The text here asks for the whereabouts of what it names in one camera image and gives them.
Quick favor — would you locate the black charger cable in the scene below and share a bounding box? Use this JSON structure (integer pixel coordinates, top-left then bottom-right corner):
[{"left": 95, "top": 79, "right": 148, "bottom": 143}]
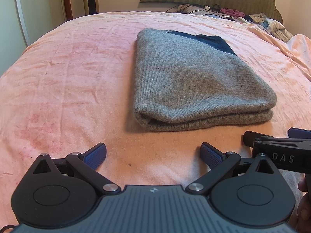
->
[{"left": 166, "top": 3, "right": 219, "bottom": 13}]

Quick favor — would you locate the grey striped pillow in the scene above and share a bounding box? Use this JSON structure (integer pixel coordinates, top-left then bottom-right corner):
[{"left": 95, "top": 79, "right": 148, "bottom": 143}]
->
[{"left": 175, "top": 4, "right": 234, "bottom": 17}]

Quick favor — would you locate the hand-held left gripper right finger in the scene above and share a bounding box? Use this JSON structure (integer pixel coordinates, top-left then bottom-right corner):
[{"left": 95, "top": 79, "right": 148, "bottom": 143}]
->
[{"left": 185, "top": 142, "right": 282, "bottom": 196}]

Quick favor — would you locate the person's right hand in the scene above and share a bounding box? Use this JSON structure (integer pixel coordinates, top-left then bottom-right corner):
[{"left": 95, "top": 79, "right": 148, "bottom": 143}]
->
[{"left": 297, "top": 177, "right": 311, "bottom": 226}]

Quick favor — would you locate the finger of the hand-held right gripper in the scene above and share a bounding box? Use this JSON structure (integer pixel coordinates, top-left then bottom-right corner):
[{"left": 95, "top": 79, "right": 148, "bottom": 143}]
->
[
  {"left": 243, "top": 130, "right": 276, "bottom": 148},
  {"left": 288, "top": 127, "right": 311, "bottom": 139}
]

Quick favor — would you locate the magenta cloth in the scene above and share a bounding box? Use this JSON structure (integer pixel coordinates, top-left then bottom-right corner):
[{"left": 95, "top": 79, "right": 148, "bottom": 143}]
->
[{"left": 220, "top": 8, "right": 245, "bottom": 17}]

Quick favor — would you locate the pink bed sheet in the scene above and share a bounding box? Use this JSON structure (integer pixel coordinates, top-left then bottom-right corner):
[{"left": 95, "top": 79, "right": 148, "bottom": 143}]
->
[{"left": 0, "top": 11, "right": 311, "bottom": 229}]

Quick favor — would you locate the brown wooden door frame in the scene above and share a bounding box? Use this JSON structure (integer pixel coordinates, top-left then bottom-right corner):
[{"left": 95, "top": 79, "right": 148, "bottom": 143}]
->
[{"left": 61, "top": 0, "right": 73, "bottom": 21}]

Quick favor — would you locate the pile of light clothes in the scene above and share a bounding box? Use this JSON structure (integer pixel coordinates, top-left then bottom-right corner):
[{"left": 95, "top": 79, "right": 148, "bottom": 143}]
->
[{"left": 239, "top": 12, "right": 293, "bottom": 42}]

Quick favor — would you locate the grey sweater with navy sleeves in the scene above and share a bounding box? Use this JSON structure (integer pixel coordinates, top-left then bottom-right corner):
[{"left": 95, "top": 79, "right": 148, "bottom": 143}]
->
[{"left": 133, "top": 28, "right": 277, "bottom": 132}]

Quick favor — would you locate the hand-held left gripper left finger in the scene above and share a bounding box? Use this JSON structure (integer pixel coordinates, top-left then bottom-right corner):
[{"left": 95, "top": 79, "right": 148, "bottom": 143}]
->
[{"left": 29, "top": 142, "right": 122, "bottom": 195}]

